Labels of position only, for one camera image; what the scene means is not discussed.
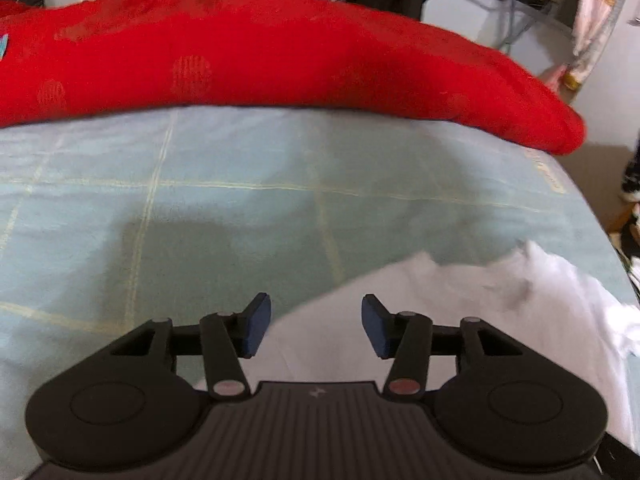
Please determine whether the blue checked bed sheet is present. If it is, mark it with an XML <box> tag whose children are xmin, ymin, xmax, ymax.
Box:
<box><xmin>0</xmin><ymin>105</ymin><xmax>640</xmax><ymax>480</ymax></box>

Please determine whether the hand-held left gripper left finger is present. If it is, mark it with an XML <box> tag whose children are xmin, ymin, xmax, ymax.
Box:
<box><xmin>110</xmin><ymin>292</ymin><xmax>273</xmax><ymax>401</ymax></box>

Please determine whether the red rolled quilt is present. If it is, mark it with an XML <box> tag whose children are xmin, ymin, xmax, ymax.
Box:
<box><xmin>0</xmin><ymin>0</ymin><xmax>587</xmax><ymax>157</ymax></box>

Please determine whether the navy star print garment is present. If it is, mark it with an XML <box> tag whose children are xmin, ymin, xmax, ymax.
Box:
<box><xmin>619</xmin><ymin>130</ymin><xmax>640</xmax><ymax>201</ymax></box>

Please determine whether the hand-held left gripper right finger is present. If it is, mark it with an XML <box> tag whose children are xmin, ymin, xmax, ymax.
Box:
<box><xmin>361</xmin><ymin>294</ymin><xmax>523</xmax><ymax>403</ymax></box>

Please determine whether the metal drying rack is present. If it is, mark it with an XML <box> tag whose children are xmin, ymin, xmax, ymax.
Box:
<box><xmin>440</xmin><ymin>0</ymin><xmax>576</xmax><ymax>56</ymax></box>

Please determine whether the wooden chair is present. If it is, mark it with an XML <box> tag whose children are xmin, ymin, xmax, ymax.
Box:
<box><xmin>605</xmin><ymin>200</ymin><xmax>633</xmax><ymax>241</ymax></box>

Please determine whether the pink curtain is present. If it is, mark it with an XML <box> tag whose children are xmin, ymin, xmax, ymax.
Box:
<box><xmin>545</xmin><ymin>0</ymin><xmax>628</xmax><ymax>92</ymax></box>

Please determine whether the white t-shirt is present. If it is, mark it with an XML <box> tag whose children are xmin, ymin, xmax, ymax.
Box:
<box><xmin>192</xmin><ymin>240</ymin><xmax>640</xmax><ymax>461</ymax></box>

